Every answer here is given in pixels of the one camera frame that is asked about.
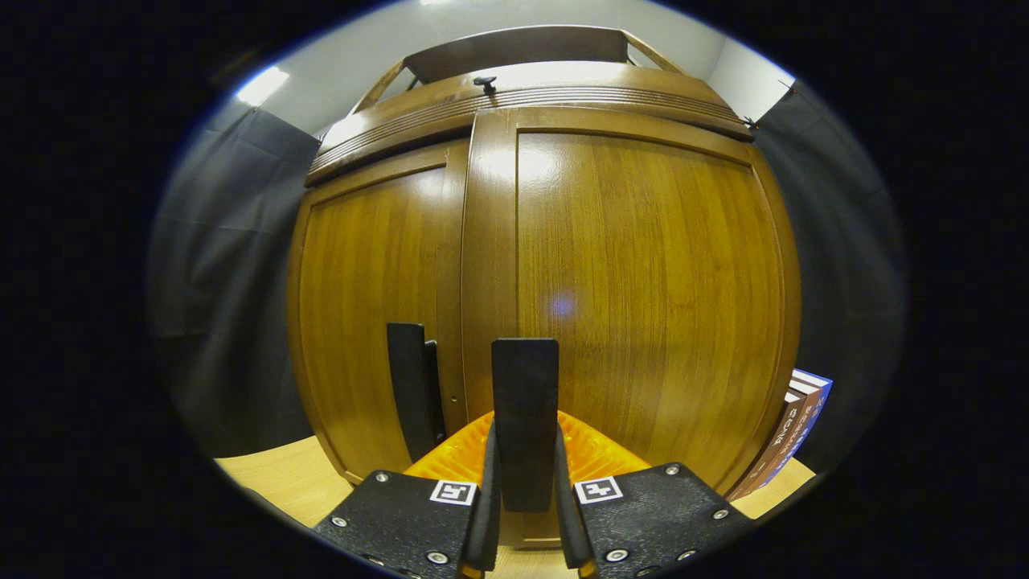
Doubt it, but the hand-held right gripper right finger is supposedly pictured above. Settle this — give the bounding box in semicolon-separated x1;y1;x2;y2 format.
553;410;752;579

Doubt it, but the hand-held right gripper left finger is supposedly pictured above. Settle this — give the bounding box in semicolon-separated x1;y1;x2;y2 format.
314;412;501;579

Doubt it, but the wooden shoe cabinet door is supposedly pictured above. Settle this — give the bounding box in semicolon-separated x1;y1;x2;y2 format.
287;138;471;487
460;106;802;548

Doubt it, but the wooden double-door shoe cabinet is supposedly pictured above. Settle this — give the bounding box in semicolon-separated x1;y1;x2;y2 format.
287;26;802;549

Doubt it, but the wooden cabinet drawer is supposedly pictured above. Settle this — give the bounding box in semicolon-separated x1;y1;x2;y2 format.
305;61;756;187

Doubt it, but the reddish brown book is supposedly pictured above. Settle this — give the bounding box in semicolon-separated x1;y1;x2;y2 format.
728;388;822;501

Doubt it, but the black backdrop cloth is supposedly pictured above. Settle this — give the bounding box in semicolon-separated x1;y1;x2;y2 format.
147;80;909;475

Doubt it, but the ceiling light panel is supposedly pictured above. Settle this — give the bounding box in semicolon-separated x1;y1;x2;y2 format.
236;66;290;107

